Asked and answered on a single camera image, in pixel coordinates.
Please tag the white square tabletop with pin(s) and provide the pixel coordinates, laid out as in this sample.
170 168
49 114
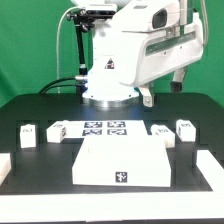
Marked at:
122 161

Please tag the white fence piece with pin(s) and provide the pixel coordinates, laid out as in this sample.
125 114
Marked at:
5 166
212 171

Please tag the white obstacle fence front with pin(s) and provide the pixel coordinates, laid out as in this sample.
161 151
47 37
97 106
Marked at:
111 207

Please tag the white marker sheet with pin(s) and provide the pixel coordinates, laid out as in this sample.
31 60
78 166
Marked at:
80 129

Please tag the white fence left piece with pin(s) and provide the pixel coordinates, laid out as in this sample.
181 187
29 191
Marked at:
5 166

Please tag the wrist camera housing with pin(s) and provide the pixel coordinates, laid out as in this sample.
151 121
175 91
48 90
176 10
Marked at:
150 15

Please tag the mounted depth camera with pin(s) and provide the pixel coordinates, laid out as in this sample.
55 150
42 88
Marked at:
100 14

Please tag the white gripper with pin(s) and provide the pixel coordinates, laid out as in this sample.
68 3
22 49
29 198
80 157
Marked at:
144 57

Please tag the white fence right piece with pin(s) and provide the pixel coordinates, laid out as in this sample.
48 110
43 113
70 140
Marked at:
212 171

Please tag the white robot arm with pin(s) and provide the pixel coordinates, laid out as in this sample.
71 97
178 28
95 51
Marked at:
103 86

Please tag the black camera stand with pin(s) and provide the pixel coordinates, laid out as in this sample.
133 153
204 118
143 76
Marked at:
80 43

